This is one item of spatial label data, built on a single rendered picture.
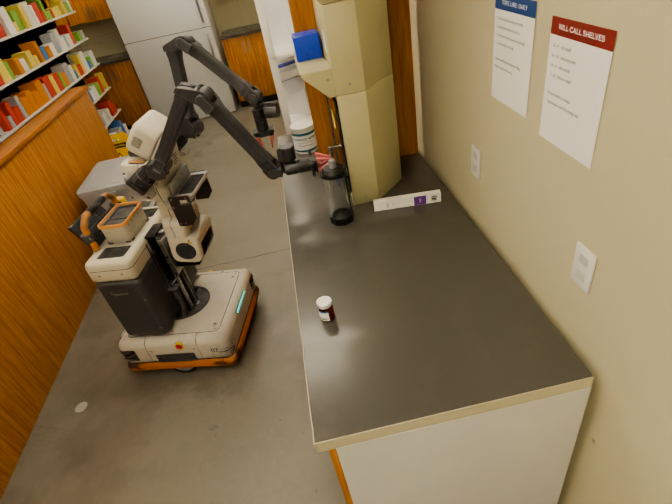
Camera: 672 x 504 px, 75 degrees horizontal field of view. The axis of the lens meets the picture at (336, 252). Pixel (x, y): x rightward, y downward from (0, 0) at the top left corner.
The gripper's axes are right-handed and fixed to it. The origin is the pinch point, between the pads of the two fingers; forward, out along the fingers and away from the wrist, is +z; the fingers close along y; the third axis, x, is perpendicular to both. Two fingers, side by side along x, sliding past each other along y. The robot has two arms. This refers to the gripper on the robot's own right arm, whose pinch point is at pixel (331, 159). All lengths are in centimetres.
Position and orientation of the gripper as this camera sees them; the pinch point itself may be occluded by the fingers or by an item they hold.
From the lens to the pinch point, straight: 185.7
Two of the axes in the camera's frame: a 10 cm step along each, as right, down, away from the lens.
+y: -1.7, -6.7, 7.2
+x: 1.3, 7.1, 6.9
